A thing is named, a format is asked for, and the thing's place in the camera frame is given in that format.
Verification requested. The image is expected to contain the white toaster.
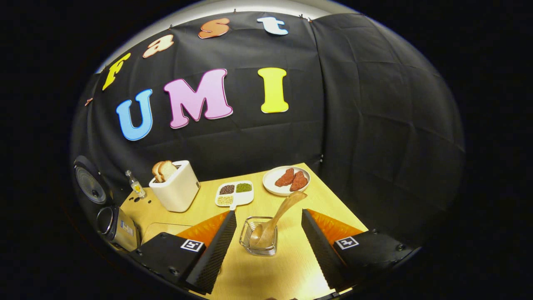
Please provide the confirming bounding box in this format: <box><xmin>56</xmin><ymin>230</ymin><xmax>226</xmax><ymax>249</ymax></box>
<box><xmin>149</xmin><ymin>160</ymin><xmax>201</xmax><ymax>213</ymax></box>

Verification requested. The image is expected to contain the white divided dish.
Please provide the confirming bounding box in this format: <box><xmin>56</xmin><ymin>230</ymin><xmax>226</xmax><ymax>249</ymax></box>
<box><xmin>215</xmin><ymin>180</ymin><xmax>254</xmax><ymax>210</ymax></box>

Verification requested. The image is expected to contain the small glass bottle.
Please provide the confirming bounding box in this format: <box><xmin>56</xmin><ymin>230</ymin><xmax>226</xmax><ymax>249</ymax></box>
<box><xmin>125</xmin><ymin>170</ymin><xmax>147</xmax><ymax>199</ymax></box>

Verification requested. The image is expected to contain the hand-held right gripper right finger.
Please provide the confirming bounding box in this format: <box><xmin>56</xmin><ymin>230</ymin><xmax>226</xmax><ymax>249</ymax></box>
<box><xmin>301</xmin><ymin>208</ymin><xmax>415</xmax><ymax>292</ymax></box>

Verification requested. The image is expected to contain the white round plate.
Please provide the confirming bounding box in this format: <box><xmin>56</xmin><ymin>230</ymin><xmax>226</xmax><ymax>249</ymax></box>
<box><xmin>262</xmin><ymin>166</ymin><xmax>311</xmax><ymax>197</ymax></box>

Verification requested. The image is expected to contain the metal wire chopstick holder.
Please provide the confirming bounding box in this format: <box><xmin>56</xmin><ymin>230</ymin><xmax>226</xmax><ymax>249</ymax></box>
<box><xmin>239</xmin><ymin>216</ymin><xmax>278</xmax><ymax>256</ymax></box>

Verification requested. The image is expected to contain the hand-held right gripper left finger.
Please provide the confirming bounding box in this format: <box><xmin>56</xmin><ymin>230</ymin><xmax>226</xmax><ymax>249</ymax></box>
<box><xmin>130</xmin><ymin>210</ymin><xmax>238</xmax><ymax>295</ymax></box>

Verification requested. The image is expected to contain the wooden spoon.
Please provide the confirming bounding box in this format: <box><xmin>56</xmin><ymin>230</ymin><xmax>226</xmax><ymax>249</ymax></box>
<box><xmin>249</xmin><ymin>191</ymin><xmax>308</xmax><ymax>250</ymax></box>

